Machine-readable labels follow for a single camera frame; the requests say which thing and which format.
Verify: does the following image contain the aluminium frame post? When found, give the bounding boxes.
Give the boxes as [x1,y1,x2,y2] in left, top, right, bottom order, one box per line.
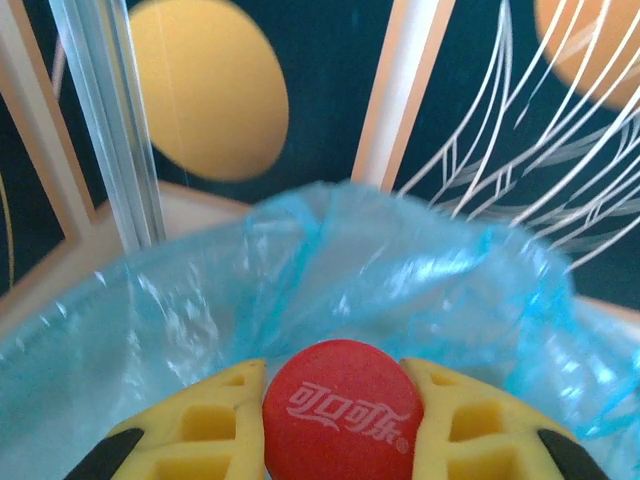
[47,0,167,254]

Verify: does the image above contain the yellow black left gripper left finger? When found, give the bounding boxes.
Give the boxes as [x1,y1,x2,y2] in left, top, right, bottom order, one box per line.
[64,357,267,480]

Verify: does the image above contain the blue plastic bin liner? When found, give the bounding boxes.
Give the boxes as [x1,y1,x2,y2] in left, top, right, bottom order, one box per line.
[0,180,640,480]

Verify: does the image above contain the large cola bottle red cap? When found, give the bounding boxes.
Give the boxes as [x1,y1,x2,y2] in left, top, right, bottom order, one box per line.
[262,339,426,480]

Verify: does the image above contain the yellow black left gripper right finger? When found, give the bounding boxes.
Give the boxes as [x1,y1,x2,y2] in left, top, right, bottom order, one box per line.
[399,357,614,480]

